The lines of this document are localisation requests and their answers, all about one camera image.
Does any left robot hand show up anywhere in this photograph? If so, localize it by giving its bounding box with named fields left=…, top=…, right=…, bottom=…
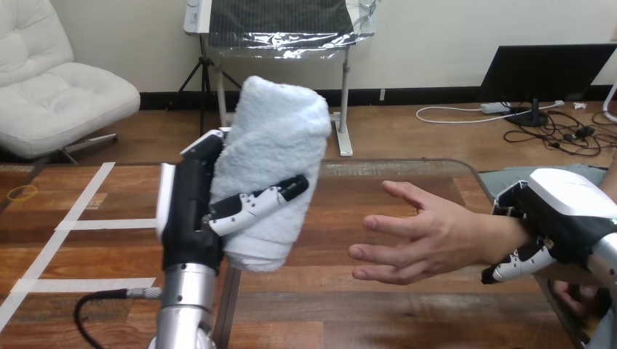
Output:
left=156, top=129, right=310, bottom=272

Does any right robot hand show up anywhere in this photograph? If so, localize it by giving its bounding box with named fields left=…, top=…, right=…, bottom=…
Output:
left=480, top=168, right=617, bottom=286

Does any person's hand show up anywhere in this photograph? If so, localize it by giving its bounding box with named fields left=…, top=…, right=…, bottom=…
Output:
left=348, top=180, right=511, bottom=286
left=551, top=281, right=602, bottom=323

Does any white towel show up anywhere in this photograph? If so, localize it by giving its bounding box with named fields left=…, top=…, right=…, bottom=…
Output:
left=209, top=75, right=333, bottom=273

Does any person's body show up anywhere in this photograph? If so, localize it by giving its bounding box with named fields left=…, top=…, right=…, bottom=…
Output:
left=479, top=163, right=617, bottom=349

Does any white power strip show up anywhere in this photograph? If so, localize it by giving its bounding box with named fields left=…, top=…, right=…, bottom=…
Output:
left=480, top=101, right=512, bottom=115

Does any black tripod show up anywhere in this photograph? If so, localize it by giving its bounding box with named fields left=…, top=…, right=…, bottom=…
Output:
left=177, top=34, right=242, bottom=139

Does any dark screen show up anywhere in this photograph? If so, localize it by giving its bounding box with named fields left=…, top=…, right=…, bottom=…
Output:
left=479, top=44, right=617, bottom=129

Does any white desk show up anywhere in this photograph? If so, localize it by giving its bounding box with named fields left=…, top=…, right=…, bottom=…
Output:
left=183, top=0, right=378, bottom=158

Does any white cushioned chair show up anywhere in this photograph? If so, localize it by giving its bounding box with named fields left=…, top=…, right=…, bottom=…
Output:
left=0, top=0, right=142, bottom=166

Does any foil sheet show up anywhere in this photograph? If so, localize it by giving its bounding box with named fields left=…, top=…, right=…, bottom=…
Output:
left=207, top=0, right=378, bottom=60

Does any tangle of cables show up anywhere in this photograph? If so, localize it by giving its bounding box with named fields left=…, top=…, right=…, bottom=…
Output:
left=502, top=108, right=617, bottom=158

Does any white cable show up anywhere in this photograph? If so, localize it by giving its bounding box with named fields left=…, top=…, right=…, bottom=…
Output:
left=415, top=100, right=565, bottom=125

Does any black cable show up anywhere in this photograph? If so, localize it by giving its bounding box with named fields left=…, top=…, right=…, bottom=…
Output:
left=73, top=286, right=164, bottom=349

